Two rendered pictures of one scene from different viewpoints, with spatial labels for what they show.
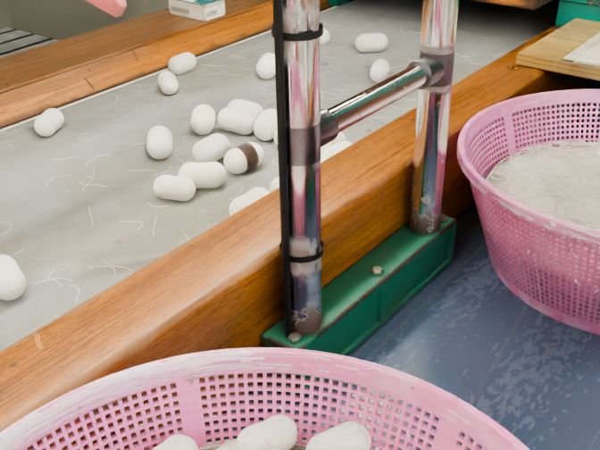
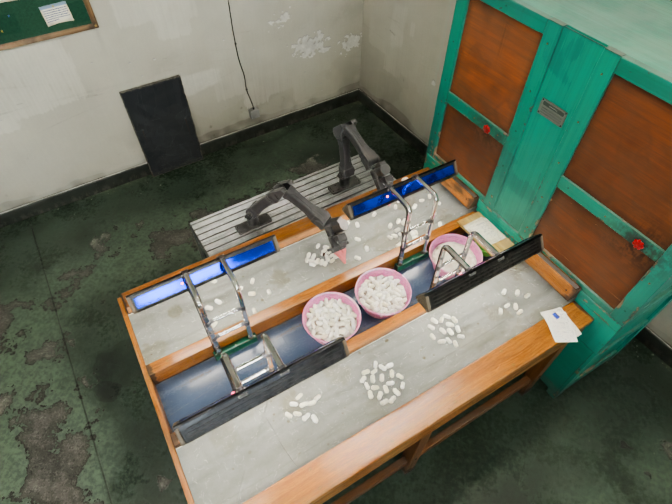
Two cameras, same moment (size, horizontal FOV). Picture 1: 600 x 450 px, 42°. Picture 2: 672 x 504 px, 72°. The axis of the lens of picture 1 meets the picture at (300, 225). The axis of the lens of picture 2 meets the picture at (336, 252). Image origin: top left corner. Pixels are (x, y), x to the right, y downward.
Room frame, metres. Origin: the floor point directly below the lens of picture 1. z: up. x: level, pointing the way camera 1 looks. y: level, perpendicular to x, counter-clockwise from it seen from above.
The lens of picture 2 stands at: (-1.07, -0.20, 2.55)
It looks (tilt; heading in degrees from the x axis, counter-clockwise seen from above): 51 degrees down; 20
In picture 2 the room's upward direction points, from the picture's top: 1 degrees clockwise
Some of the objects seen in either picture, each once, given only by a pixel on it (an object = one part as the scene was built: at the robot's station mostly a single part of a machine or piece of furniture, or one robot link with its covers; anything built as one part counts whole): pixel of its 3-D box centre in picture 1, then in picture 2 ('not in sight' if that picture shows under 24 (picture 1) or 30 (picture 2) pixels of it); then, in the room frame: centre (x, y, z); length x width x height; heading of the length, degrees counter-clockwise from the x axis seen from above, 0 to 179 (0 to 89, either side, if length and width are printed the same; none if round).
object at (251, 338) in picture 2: not in sight; (220, 308); (-0.26, 0.62, 0.90); 0.20 x 0.19 x 0.45; 141
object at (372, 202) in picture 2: not in sight; (402, 186); (0.55, 0.07, 1.08); 0.62 x 0.08 x 0.07; 141
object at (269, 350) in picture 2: not in sight; (260, 387); (-0.51, 0.31, 0.90); 0.20 x 0.19 x 0.45; 141
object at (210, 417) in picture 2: not in sight; (265, 384); (-0.55, 0.24, 1.08); 0.62 x 0.08 x 0.07; 141
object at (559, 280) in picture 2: not in sight; (549, 272); (0.51, -0.68, 0.83); 0.30 x 0.06 x 0.07; 51
